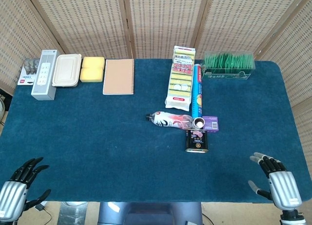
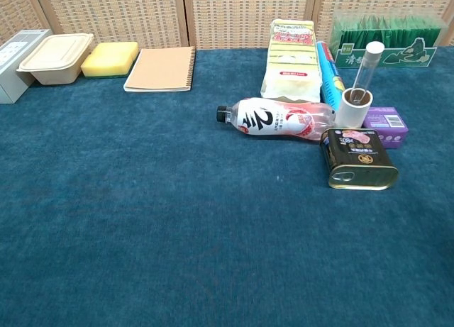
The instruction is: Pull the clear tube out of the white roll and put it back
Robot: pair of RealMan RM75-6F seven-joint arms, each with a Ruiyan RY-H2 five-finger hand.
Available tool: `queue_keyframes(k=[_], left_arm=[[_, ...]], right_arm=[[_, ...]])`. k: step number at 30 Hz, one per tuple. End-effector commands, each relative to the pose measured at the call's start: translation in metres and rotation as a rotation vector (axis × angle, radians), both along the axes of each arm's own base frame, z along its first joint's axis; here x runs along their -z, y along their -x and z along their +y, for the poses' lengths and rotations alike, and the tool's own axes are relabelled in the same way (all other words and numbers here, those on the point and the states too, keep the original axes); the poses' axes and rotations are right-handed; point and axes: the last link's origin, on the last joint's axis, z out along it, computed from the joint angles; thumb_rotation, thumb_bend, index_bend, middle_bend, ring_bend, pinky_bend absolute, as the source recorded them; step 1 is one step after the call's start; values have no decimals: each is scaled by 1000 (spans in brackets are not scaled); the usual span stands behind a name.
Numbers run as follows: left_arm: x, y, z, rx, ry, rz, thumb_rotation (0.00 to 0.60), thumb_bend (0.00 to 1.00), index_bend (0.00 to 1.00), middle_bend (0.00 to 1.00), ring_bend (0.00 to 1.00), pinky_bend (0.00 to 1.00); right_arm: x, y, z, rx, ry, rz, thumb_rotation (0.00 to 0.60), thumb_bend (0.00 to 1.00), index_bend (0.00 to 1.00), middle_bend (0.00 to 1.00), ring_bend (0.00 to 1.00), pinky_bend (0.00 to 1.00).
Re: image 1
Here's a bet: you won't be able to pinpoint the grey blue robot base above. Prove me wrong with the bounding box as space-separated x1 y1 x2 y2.
97 202 204 225

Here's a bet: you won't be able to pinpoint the blue cling film roll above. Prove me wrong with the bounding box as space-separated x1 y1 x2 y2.
191 63 204 120

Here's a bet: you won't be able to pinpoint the small purple box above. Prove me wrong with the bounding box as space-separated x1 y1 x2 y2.
202 116 219 133

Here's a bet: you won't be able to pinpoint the beige takeaway food container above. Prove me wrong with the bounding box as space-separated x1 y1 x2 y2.
51 53 82 88

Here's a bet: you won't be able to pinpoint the plastic drink bottle red label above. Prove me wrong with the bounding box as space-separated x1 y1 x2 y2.
145 110 195 131

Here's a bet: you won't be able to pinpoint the clear box green tea bags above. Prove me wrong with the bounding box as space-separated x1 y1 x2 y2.
202 50 256 80

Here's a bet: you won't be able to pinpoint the white grey power strip box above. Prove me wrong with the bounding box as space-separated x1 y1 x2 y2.
31 49 61 102

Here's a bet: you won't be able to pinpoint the woven bamboo folding screen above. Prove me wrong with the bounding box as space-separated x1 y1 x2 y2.
0 0 312 162

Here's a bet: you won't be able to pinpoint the battery blister pack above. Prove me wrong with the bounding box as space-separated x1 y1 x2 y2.
17 58 41 86

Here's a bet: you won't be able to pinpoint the black gold luncheon meat can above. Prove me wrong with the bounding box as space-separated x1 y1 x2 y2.
185 129 209 153

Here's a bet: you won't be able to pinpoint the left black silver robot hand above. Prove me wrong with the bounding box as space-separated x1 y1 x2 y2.
0 157 52 223

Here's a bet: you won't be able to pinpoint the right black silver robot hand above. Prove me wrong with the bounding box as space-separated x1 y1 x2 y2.
248 152 303 211

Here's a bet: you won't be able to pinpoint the black floor cable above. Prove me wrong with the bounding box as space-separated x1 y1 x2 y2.
36 202 54 220

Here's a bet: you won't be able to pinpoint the brown spiral notebook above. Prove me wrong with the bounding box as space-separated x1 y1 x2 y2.
102 59 136 96

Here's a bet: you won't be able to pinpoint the yellow sponge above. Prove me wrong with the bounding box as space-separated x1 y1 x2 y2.
82 56 106 69
79 67 104 83

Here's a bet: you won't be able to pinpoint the yellow green sponge multipack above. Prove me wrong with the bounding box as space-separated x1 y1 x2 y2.
164 45 198 112

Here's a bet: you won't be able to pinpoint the blue carpet table cover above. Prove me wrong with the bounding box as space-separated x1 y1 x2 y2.
0 58 312 204

